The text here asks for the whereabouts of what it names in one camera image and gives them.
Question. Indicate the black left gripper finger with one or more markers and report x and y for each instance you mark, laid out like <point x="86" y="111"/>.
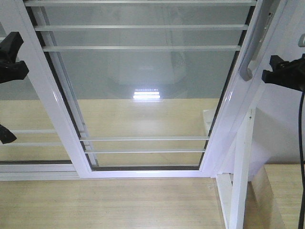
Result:
<point x="13" y="71"/>
<point x="10" y="46"/>

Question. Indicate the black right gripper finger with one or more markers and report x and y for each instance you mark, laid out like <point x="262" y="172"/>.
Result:
<point x="289" y="78"/>
<point x="277" y="63"/>

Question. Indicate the grey door handle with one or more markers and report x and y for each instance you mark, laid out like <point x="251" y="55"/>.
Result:
<point x="257" y="37"/>

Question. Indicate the white framed sliding glass door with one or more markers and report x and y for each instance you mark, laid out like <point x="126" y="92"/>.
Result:
<point x="142" y="80"/>

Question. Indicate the wooden box step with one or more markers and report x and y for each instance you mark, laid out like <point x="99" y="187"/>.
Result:
<point x="274" y="197"/>

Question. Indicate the white triangular support bracket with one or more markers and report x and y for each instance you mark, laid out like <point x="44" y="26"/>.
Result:
<point x="232" y="179"/>

